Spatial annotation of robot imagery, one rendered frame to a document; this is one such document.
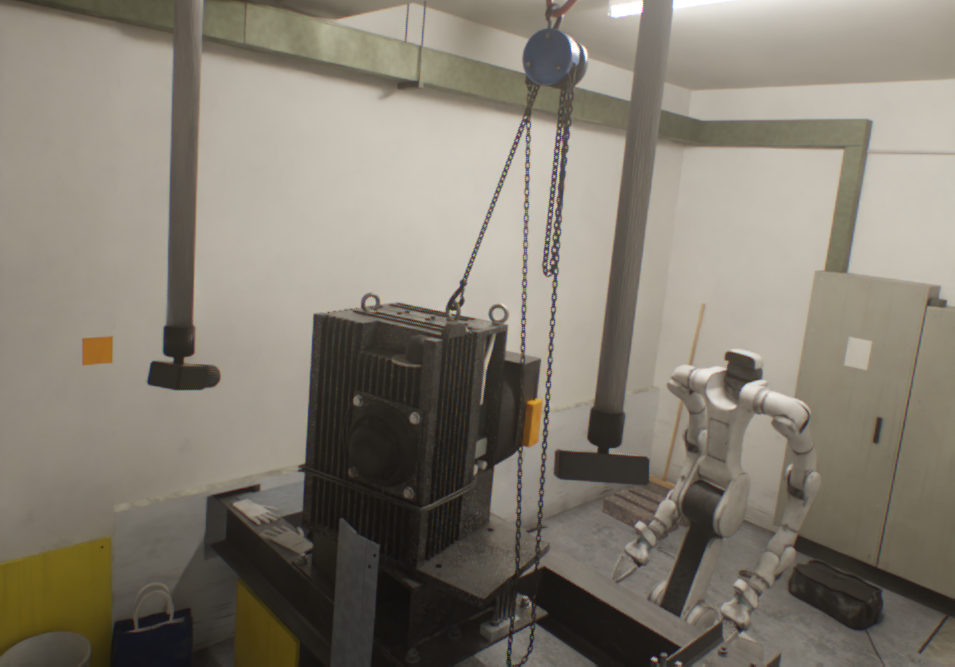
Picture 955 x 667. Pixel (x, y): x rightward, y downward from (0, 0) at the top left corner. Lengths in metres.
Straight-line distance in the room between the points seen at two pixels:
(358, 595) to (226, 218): 1.58
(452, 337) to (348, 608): 0.84
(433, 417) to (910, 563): 3.28
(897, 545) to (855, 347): 1.11
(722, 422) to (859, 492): 2.10
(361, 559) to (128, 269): 1.43
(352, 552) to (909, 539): 3.36
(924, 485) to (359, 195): 3.37
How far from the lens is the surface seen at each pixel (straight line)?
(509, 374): 2.49
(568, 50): 1.99
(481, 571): 2.30
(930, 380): 4.49
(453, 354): 2.14
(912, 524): 4.69
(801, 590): 4.50
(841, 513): 4.80
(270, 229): 3.09
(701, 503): 2.79
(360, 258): 3.33
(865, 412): 4.61
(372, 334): 2.26
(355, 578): 2.17
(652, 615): 2.72
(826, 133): 4.81
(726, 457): 2.76
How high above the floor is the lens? 2.05
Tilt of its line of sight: 9 degrees down
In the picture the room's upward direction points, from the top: 5 degrees clockwise
